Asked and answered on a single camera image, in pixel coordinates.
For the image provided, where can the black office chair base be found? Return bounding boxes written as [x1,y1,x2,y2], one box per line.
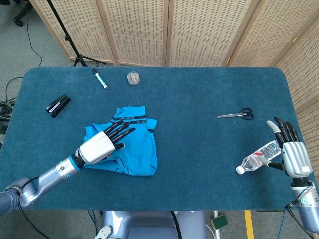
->
[13,0,33,27]

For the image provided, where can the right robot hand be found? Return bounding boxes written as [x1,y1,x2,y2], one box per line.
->
[258,116,314,179]

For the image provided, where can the clear plastic water bottle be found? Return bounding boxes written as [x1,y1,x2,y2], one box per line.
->
[236,140,282,175]

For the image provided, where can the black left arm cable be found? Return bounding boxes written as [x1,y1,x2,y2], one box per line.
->
[16,176,50,239]

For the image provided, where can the blue printed T-shirt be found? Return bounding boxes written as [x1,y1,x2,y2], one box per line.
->
[83,106,158,177]

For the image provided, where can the black handled scissors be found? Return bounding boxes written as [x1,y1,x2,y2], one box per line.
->
[216,107,254,121]

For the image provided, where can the yellow floor tape strip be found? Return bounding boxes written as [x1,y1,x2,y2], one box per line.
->
[244,210,255,239]

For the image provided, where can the white torso bracket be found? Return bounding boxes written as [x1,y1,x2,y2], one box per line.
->
[94,225,114,239]

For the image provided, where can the clear round clip container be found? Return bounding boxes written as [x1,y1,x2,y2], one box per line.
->
[126,71,140,86]

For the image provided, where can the thin black floor cable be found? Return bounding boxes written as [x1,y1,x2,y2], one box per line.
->
[26,12,43,68]

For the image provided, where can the black floor cable pile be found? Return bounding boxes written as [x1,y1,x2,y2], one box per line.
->
[0,76,24,135]

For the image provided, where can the wicker folding screen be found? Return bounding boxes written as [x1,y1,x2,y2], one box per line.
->
[28,0,319,239]

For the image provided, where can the black stapler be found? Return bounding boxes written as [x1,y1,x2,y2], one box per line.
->
[45,94,72,119]

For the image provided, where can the blue grey robot torso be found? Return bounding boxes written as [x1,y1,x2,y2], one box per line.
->
[101,210,207,239]

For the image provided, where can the metal table leg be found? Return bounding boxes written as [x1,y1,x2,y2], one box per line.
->
[213,210,221,239]

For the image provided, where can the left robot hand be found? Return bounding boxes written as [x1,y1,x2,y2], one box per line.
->
[78,120,137,165]

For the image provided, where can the green and yellow sponge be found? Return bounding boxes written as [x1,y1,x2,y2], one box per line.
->
[210,214,229,230]

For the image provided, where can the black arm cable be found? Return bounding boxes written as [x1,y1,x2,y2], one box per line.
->
[16,176,50,239]
[285,189,316,239]

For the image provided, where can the black tripod stand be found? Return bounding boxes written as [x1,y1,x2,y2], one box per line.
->
[46,0,107,67]

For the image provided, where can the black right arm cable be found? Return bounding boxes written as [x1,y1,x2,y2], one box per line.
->
[285,189,316,239]

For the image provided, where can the dark blue table mat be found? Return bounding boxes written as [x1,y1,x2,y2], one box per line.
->
[0,66,317,212]

